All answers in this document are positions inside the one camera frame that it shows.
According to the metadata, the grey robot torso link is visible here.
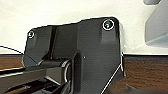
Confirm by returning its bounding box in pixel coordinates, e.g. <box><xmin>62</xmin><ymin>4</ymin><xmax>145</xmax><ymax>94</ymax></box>
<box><xmin>0</xmin><ymin>58</ymin><xmax>72</xmax><ymax>88</ymax></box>

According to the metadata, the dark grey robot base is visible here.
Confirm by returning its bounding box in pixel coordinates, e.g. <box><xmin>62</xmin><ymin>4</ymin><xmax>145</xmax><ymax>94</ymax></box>
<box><xmin>21</xmin><ymin>16</ymin><xmax>126</xmax><ymax>94</ymax></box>

